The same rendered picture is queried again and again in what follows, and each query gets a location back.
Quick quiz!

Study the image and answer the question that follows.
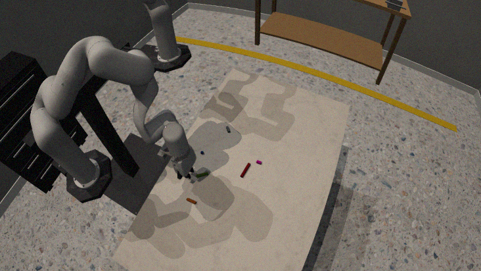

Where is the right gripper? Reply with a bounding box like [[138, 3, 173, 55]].
[[172, 145, 196, 179]]

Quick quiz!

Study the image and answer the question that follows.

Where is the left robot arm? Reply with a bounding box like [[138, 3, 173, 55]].
[[140, 0, 181, 63]]

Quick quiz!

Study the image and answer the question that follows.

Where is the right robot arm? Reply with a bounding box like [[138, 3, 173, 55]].
[[30, 36, 190, 189]]

